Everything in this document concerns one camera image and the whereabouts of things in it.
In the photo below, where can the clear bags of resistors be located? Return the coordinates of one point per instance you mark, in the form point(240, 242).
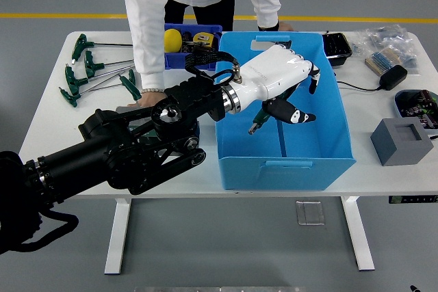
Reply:
point(386, 37)

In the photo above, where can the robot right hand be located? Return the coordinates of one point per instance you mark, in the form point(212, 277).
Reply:
point(414, 288)

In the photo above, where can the black plastic tray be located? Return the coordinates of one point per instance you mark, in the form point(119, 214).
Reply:
point(337, 47)

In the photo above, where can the resistor strip bundle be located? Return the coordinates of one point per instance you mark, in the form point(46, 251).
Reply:
point(381, 59)

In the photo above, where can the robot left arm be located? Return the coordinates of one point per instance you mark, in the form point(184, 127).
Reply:
point(102, 158)

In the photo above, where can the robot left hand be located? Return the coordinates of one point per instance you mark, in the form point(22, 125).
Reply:
point(270, 73)

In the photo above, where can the person's left forearm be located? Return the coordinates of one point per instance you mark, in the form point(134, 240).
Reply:
point(267, 4)

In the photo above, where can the person's right forearm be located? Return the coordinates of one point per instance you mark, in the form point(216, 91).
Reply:
point(147, 52)

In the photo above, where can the yellow floor tape line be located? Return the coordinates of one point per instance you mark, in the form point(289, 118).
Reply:
point(342, 18)

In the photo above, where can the metal floor socket plate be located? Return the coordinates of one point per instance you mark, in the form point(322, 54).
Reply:
point(309, 213)

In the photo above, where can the white table leg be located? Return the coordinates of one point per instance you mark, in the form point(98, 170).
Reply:
point(118, 237)
point(357, 237)

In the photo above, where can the person's right hand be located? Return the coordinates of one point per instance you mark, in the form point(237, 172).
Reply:
point(150, 100)

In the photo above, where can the dark brown cylindrical part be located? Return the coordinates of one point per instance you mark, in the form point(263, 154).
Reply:
point(187, 37)

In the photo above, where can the yellow ball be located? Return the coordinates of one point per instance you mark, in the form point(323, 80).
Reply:
point(172, 41)

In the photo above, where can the person's left hand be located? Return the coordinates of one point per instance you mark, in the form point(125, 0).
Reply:
point(286, 27)

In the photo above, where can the dark parts pile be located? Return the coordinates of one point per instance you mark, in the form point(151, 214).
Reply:
point(200, 46)

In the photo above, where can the dark blue plastic bin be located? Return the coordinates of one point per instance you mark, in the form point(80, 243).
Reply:
point(178, 61)

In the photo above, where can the small black block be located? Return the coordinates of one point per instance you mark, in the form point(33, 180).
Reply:
point(285, 43)

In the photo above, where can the yellow tape measure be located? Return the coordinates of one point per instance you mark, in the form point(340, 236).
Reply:
point(202, 37)

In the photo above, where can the large light blue foam box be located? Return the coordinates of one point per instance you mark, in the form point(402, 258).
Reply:
point(308, 141)

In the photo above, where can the black table control panel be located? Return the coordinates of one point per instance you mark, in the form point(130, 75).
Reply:
point(410, 199)

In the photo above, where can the black power adapter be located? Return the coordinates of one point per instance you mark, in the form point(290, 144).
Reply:
point(393, 78)

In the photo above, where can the black wrist watch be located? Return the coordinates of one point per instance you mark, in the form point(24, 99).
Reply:
point(268, 28)

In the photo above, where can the grey cube with recess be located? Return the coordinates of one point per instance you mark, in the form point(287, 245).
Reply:
point(400, 148)

